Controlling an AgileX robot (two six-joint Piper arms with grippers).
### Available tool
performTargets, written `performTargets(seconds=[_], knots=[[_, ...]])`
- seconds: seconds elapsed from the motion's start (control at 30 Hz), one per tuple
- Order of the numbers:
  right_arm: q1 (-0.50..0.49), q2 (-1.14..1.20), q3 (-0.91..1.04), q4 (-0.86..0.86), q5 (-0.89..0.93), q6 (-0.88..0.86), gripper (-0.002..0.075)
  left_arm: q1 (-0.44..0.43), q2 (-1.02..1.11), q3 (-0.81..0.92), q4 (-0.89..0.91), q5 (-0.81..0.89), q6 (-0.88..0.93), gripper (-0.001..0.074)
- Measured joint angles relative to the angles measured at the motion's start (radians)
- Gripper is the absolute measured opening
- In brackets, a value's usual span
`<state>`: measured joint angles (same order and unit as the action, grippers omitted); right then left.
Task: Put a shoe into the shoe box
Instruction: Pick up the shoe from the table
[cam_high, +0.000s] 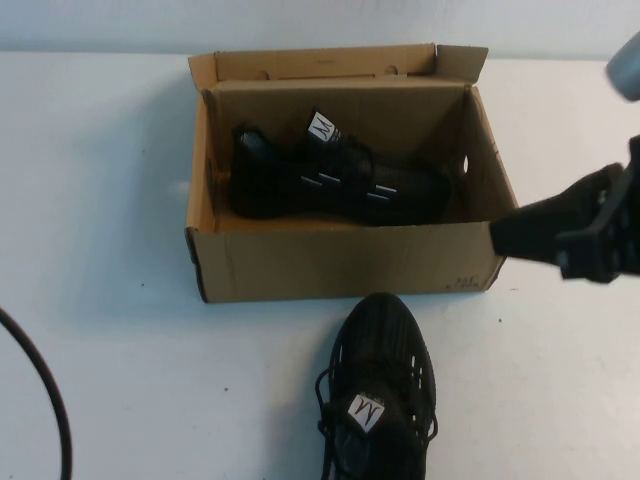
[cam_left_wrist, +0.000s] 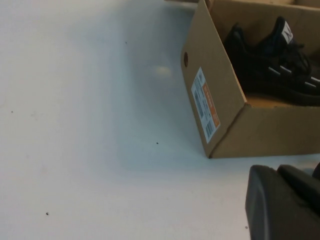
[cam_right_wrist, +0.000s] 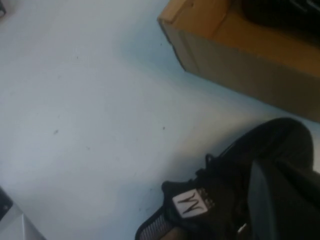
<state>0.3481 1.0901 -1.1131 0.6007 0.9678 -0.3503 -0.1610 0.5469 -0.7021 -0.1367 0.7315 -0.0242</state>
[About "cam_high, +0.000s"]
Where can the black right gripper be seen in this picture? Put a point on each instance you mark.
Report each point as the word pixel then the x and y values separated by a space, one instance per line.
pixel 625 240

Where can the black mesh sneaker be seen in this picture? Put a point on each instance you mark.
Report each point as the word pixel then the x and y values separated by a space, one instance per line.
pixel 280 190
pixel 380 330

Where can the brown cardboard shoe box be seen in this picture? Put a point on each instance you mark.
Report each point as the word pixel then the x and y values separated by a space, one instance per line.
pixel 325 265

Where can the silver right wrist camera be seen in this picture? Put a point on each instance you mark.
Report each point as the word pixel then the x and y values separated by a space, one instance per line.
pixel 625 70

